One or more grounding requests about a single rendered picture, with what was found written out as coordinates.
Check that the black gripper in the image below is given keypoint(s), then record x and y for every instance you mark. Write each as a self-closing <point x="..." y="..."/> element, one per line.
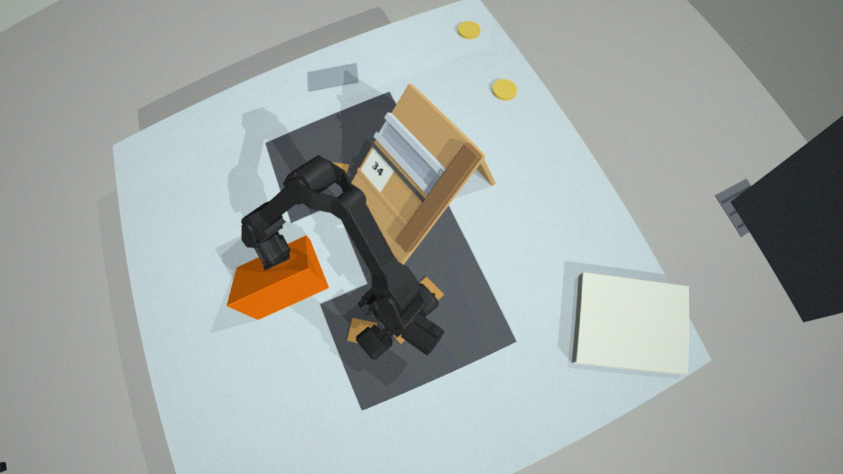
<point x="375" y="341"/>

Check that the yellow round disc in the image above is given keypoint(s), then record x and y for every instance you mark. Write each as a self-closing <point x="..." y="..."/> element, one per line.
<point x="504" y="89"/>
<point x="469" y="30"/>

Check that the white paper ticket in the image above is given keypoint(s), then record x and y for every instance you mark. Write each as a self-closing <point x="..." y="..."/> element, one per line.
<point x="377" y="170"/>

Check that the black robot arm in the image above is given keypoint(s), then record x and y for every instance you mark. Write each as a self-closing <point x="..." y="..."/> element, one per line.
<point x="396" y="298"/>

